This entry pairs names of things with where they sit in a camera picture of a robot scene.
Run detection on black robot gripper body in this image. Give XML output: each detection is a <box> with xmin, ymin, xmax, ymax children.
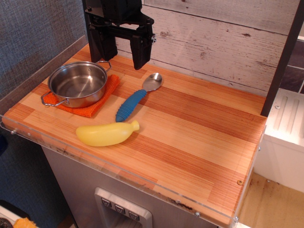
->
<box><xmin>85</xmin><ymin>0</ymin><xmax>155</xmax><ymax>44</ymax></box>

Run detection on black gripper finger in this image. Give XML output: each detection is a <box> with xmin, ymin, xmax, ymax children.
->
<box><xmin>89</xmin><ymin>30</ymin><xmax>118</xmax><ymax>62</ymax></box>
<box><xmin>130</xmin><ymin>36</ymin><xmax>152</xmax><ymax>70</ymax></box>

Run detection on blue handled metal spoon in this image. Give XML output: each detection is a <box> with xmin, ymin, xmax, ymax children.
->
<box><xmin>115</xmin><ymin>73</ymin><xmax>162</xmax><ymax>122</ymax></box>

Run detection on yellow object at corner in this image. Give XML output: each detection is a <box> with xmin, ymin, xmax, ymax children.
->
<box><xmin>13</xmin><ymin>218</ymin><xmax>37</xmax><ymax>228</ymax></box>

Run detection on orange cloth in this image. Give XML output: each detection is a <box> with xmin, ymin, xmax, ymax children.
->
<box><xmin>56</xmin><ymin>74</ymin><xmax>121</xmax><ymax>118</ymax></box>

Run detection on stainless steel pot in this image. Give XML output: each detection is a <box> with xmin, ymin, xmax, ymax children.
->
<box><xmin>41</xmin><ymin>61</ymin><xmax>112</xmax><ymax>107</ymax></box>

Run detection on yellow toy banana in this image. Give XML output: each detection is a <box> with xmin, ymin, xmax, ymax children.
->
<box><xmin>76</xmin><ymin>120</ymin><xmax>140</xmax><ymax>147</ymax></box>

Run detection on silver toy fridge cabinet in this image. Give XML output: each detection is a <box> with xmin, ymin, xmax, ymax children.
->
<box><xmin>43</xmin><ymin>147</ymin><xmax>215</xmax><ymax>228</ymax></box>

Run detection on clear acrylic table guard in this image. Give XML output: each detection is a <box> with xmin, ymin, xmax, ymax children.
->
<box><xmin>3</xmin><ymin>111</ymin><xmax>266</xmax><ymax>228</ymax></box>

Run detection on dark vertical frame post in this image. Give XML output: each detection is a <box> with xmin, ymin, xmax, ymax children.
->
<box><xmin>260</xmin><ymin>0</ymin><xmax>304</xmax><ymax>117</ymax></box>

